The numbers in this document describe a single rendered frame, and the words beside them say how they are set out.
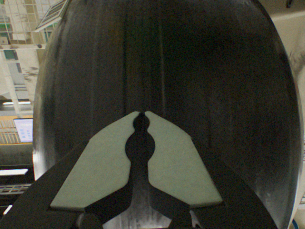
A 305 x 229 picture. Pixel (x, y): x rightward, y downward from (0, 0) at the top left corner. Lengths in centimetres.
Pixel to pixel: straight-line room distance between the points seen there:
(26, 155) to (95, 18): 1326
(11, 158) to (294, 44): 1409
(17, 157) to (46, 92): 1366
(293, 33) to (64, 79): 40
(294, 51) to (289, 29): 5
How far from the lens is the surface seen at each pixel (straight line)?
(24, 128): 446
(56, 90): 18
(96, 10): 21
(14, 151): 1371
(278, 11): 45
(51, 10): 28
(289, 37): 45
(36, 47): 84
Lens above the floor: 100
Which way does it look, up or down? 21 degrees up
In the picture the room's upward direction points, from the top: 179 degrees clockwise
